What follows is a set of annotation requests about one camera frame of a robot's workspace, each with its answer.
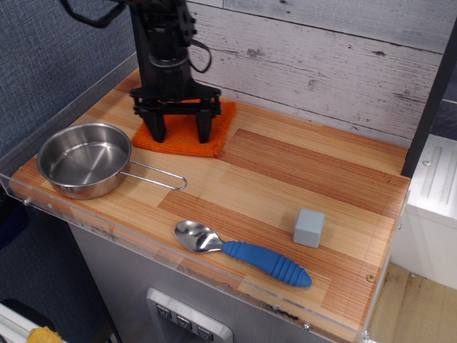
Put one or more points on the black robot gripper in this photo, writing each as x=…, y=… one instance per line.
x=172, y=90

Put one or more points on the orange woven cloth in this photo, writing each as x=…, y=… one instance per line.
x=182, y=137

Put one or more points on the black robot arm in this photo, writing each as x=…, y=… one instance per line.
x=163, y=32

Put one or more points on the silver metal pan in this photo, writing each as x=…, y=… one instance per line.
x=89, y=160

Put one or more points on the grey cube block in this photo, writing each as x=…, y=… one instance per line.
x=308, y=228

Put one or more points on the silver cabinet with dispenser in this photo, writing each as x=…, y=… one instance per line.
x=157, y=291

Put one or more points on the yellow black object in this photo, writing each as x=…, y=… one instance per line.
x=43, y=335

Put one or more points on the white ribbed side unit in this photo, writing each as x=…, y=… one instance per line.
x=425, y=242

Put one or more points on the blue handled metal spoon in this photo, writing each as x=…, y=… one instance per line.
x=198, y=238

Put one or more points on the clear acrylic guard rail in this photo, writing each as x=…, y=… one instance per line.
x=271, y=166

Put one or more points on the black right post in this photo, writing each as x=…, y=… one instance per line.
x=431, y=108

